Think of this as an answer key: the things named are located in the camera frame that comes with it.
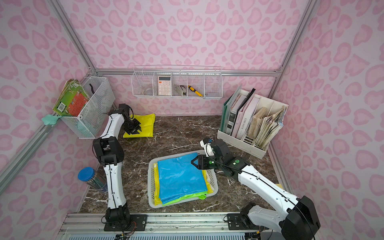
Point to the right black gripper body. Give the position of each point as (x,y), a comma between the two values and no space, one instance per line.
(202,162)

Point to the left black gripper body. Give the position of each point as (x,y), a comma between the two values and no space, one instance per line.
(132,126)

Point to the green raincoat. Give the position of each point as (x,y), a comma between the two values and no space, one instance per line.
(200,196)

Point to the blue raincoat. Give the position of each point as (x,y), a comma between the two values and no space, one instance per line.
(179,178)

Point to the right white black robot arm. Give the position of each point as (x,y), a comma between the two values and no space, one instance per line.
(295,218)

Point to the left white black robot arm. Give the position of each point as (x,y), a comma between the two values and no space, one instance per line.
(110,155)

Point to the lime yellow folded raincoat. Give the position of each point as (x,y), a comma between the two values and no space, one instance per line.
(147,126)

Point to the stack of beige papers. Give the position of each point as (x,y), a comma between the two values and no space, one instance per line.
(263,128)

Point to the green file folder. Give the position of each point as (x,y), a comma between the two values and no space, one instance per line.
(226,109)

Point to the pink white calculator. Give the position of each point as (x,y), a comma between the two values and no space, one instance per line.
(164,86)

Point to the grey stapler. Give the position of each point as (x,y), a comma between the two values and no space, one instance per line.
(181,90)

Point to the white desktop file organizer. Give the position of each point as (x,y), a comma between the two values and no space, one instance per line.
(249,122)

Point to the green red booklet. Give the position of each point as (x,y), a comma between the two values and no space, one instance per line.
(72,99)

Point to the blue lidded jar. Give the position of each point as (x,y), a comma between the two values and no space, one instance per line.
(93,179)

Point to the yellow black utility knife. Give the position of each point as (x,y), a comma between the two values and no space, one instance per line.
(195,91)

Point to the white mesh wall basket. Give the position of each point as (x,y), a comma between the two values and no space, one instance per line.
(88,124)

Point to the white wire wall shelf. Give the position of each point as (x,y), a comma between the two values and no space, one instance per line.
(209,82)

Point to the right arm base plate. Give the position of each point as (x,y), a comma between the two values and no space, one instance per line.
(238,221)

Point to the mint green wall hook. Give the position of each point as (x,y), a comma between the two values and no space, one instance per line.
(50,120)

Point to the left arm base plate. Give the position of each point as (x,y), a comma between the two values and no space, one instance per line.
(133,223)

